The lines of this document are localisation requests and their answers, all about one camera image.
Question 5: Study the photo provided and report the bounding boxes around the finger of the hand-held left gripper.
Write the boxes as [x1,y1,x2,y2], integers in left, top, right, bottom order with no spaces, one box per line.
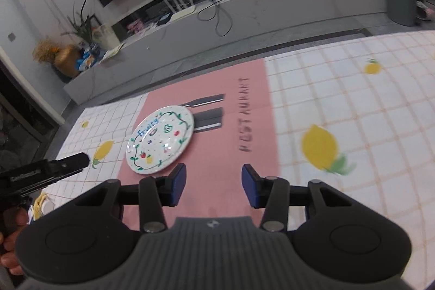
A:
[55,153,92,177]

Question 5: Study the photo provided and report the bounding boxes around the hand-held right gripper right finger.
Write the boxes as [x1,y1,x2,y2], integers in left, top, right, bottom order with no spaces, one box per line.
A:
[241,164,356,233]

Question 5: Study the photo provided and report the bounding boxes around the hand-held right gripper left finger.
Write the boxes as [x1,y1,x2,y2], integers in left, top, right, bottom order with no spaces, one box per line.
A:
[73,163,187,234]

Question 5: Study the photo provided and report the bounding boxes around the white fruit-print plate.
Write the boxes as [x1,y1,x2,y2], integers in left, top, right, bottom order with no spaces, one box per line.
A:
[125,105,194,174]

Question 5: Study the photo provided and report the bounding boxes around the person's left hand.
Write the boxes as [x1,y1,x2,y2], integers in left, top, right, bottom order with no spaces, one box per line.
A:
[0,208,31,272]

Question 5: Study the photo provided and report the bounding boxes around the yellow cloth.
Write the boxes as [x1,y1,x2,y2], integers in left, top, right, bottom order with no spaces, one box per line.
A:
[32,193,51,220]

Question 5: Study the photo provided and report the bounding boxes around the pink placemat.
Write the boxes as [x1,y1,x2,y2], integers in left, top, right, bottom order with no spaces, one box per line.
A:
[120,58,281,230]

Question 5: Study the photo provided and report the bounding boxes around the snack bags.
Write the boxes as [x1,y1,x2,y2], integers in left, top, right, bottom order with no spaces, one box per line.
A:
[76,43,106,70]

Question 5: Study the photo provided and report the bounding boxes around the yellow papers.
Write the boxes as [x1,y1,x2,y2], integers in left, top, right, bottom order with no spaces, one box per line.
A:
[101,42,127,62]

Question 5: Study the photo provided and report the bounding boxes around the lemon-print checked tablecloth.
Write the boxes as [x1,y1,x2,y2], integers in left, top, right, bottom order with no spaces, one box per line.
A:
[30,30,435,290]

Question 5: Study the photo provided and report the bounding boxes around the long-leaf plant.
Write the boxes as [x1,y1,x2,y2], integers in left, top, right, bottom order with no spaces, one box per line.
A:
[60,0,103,46]

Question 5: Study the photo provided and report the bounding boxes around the floral container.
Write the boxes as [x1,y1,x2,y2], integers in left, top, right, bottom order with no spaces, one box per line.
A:
[127,20,147,35]

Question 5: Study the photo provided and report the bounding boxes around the white router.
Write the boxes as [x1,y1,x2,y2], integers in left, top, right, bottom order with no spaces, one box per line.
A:
[162,0,197,21]

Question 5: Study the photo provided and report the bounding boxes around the grey low TV bench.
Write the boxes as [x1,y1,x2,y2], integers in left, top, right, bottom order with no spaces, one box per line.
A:
[63,0,390,106]

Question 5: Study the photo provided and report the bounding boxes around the black cable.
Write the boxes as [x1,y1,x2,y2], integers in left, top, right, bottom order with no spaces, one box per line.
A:
[196,0,236,38]

